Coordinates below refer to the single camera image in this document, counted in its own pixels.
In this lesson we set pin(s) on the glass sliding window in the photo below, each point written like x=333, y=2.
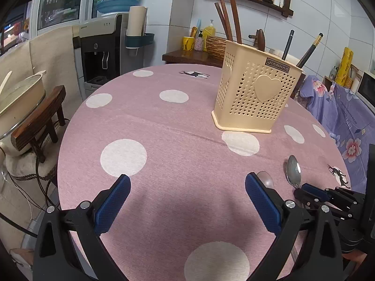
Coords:
x=64, y=0

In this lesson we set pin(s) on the purple floral cloth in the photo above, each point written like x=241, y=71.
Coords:
x=342, y=123

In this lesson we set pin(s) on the yellow package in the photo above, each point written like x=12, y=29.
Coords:
x=345, y=67

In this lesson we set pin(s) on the black chopstick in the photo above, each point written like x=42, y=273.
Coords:
x=310, y=48
x=288, y=44

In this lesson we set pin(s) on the pink patterned bottle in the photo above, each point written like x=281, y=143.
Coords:
x=199, y=42

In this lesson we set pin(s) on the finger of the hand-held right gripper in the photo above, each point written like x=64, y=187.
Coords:
x=315, y=190
x=307, y=200

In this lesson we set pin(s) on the wicker basin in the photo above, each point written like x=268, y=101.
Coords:
x=215, y=48

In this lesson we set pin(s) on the dark wooden stool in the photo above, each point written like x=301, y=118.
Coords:
x=38, y=120

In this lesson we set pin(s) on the wooden utensils in mug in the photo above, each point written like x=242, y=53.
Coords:
x=195, y=30

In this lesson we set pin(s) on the white cooking pot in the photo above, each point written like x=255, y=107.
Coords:
x=20, y=93

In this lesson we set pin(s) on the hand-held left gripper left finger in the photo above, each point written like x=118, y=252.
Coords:
x=114, y=202

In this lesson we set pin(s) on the yellow soap bottle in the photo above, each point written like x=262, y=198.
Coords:
x=209, y=29

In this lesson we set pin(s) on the teal wall holder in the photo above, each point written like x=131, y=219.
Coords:
x=140, y=41

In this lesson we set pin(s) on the wooden counter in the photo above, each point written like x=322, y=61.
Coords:
x=190, y=58

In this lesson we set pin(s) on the plain beige cloth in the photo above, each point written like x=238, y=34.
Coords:
x=49, y=55

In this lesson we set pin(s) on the yellow mug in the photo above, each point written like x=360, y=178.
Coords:
x=189, y=44

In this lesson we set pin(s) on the brown wooden chopstick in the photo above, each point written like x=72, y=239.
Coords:
x=235, y=17
x=219, y=17
x=226, y=20

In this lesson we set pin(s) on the beige seat cushion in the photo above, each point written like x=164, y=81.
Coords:
x=26, y=166

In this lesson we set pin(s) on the white microwave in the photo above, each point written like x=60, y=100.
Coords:
x=367, y=85

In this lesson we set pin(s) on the cream plastic utensil holder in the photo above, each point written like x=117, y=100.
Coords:
x=255, y=93

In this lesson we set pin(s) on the white ladle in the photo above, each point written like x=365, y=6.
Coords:
x=5, y=82

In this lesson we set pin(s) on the pink polka dot tablecloth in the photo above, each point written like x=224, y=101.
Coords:
x=175, y=152

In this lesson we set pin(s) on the water dispenser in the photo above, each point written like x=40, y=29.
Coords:
x=99, y=49

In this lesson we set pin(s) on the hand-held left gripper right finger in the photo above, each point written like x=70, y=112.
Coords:
x=262, y=202

